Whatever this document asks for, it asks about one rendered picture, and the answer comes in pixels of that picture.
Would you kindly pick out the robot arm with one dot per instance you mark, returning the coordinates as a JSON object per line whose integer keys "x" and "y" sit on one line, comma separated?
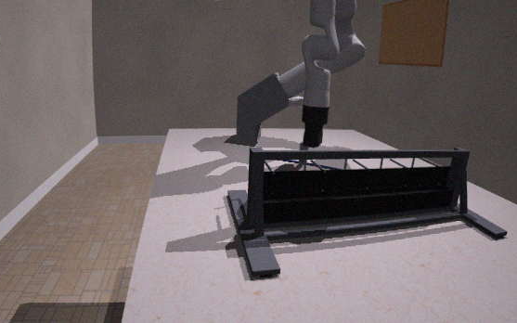
{"x": 324, "y": 14}

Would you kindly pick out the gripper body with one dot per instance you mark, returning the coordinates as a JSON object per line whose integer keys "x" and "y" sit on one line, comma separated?
{"x": 315, "y": 112}

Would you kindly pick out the black equipment rack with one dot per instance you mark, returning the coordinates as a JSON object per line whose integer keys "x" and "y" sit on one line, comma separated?
{"x": 318, "y": 197}

